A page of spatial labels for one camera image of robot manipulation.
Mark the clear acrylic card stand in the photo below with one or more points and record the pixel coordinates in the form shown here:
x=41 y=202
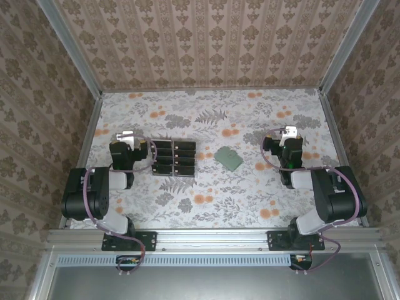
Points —
x=173 y=176

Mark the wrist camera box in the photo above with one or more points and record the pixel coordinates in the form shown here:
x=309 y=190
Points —
x=125 y=135
x=290 y=131

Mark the aluminium table side rail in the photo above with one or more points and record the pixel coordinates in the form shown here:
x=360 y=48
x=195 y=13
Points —
x=338 y=137
x=87 y=137

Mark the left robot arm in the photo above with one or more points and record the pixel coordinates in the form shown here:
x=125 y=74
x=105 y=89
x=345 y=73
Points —
x=100 y=200

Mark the green card holder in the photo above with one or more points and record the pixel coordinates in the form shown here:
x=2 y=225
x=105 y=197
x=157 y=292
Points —
x=228 y=158

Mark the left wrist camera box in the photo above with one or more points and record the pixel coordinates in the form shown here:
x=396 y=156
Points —
x=125 y=135

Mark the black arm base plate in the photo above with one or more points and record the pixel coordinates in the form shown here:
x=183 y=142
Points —
x=150 y=240
x=276 y=240

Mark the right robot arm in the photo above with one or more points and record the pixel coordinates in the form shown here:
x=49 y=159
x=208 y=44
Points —
x=340 y=200

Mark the grey metal sheet panel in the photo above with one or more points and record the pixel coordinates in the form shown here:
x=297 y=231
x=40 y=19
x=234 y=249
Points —
x=212 y=284

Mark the aluminium mounting rail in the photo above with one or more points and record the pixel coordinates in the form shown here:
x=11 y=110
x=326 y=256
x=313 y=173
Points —
x=212 y=239

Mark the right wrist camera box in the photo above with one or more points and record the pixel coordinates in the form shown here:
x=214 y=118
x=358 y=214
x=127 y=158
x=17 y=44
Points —
x=290 y=131

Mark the aluminium frame post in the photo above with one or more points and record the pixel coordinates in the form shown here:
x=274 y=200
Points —
x=72 y=50
x=347 y=47

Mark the black VIP credit card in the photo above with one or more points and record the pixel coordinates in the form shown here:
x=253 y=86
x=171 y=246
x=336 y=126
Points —
x=186 y=170
x=164 y=152
x=186 y=145
x=186 y=161
x=164 y=160
x=164 y=169
x=164 y=144
x=186 y=153

